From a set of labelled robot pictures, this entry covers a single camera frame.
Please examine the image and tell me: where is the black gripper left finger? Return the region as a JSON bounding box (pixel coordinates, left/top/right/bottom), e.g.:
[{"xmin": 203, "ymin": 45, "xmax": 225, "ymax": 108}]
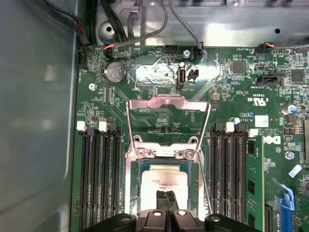
[{"xmin": 82, "ymin": 190, "xmax": 171, "ymax": 232}]

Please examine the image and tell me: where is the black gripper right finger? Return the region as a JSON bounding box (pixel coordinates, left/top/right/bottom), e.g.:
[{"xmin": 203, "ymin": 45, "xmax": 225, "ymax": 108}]
[{"xmin": 167, "ymin": 190, "xmax": 264, "ymax": 232}]

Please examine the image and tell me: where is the silver green CPU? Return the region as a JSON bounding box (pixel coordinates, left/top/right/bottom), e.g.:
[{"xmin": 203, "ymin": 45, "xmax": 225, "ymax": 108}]
[{"xmin": 137, "ymin": 159, "xmax": 194, "ymax": 216}]

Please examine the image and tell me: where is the wire locking lever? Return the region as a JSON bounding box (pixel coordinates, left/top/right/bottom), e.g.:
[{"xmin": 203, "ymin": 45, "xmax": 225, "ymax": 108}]
[{"xmin": 199, "ymin": 152, "xmax": 214, "ymax": 216}]

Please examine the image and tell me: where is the metal socket cover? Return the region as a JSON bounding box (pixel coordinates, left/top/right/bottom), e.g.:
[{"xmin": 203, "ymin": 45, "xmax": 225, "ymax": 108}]
[{"xmin": 125, "ymin": 94, "xmax": 212, "ymax": 160}]

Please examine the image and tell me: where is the CPU socket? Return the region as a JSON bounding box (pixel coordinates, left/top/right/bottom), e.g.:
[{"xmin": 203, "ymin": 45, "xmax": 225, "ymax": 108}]
[{"xmin": 123, "ymin": 142, "xmax": 206, "ymax": 218}]

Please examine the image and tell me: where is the black RAM slot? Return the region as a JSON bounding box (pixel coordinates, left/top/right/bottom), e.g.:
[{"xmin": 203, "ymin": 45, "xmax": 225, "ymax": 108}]
[
  {"xmin": 220, "ymin": 122, "xmax": 235, "ymax": 225},
  {"xmin": 98, "ymin": 122, "xmax": 113, "ymax": 230},
  {"xmin": 231, "ymin": 122, "xmax": 247, "ymax": 230},
  {"xmin": 110, "ymin": 123, "xmax": 123, "ymax": 230},
  {"xmin": 86, "ymin": 127, "xmax": 102, "ymax": 230},
  {"xmin": 209, "ymin": 122, "xmax": 223, "ymax": 218},
  {"xmin": 76, "ymin": 122, "xmax": 92, "ymax": 230}
]

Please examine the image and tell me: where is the black expansion slot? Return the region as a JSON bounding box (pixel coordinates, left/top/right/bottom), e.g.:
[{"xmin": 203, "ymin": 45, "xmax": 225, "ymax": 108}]
[{"xmin": 264, "ymin": 204, "xmax": 274, "ymax": 232}]

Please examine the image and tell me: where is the blue expansion slot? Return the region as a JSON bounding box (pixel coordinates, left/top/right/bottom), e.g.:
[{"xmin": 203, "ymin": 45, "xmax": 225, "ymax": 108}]
[{"xmin": 272, "ymin": 178, "xmax": 295, "ymax": 232}]

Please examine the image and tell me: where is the green motherboard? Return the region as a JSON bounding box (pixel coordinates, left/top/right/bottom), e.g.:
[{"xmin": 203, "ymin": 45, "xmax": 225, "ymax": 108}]
[{"xmin": 71, "ymin": 44, "xmax": 309, "ymax": 232}]

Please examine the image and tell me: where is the internal USB port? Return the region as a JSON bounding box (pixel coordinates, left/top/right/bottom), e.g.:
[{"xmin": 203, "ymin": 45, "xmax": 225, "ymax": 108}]
[{"xmin": 177, "ymin": 68, "xmax": 187, "ymax": 87}]

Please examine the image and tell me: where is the black PC case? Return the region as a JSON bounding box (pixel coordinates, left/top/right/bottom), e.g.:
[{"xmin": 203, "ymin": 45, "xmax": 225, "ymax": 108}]
[{"xmin": 0, "ymin": 0, "xmax": 309, "ymax": 232}]

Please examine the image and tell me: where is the round coin battery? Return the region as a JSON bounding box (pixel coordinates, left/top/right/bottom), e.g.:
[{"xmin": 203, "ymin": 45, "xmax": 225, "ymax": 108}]
[{"xmin": 104, "ymin": 62, "xmax": 127, "ymax": 85}]

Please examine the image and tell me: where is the grey braided wire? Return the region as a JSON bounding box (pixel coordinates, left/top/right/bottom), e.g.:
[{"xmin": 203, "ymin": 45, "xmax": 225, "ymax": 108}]
[
  {"xmin": 168, "ymin": 0, "xmax": 205, "ymax": 53},
  {"xmin": 106, "ymin": 0, "xmax": 169, "ymax": 49}
]

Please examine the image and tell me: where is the black cable bundle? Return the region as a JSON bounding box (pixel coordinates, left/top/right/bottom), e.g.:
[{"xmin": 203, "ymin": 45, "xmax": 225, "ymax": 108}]
[{"xmin": 36, "ymin": 0, "xmax": 97, "ymax": 46}]

